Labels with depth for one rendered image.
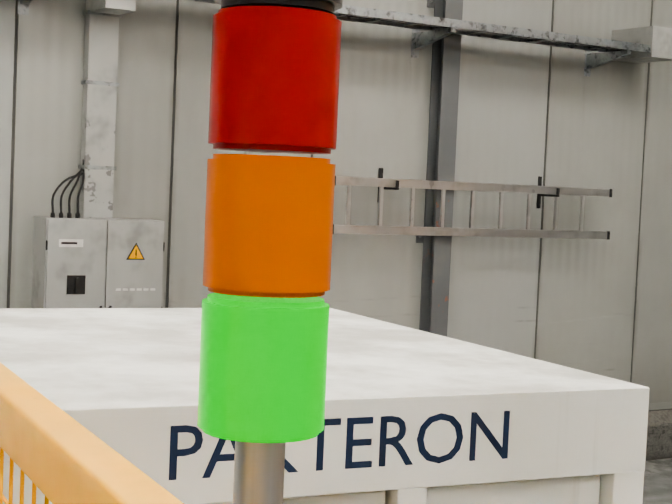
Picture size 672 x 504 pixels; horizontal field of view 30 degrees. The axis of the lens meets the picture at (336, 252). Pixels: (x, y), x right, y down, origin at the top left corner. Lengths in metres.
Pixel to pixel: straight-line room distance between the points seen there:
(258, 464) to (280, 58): 0.16
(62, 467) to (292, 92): 0.35
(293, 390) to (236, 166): 0.09
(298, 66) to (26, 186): 7.86
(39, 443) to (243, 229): 0.37
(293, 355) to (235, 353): 0.02
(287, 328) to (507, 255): 9.76
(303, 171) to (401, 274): 9.16
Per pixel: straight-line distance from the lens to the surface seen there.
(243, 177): 0.47
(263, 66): 0.47
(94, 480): 0.69
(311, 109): 0.47
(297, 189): 0.47
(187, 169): 8.71
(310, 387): 0.48
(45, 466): 0.80
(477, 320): 10.09
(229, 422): 0.48
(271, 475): 0.50
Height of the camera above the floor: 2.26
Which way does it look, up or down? 3 degrees down
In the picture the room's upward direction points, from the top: 2 degrees clockwise
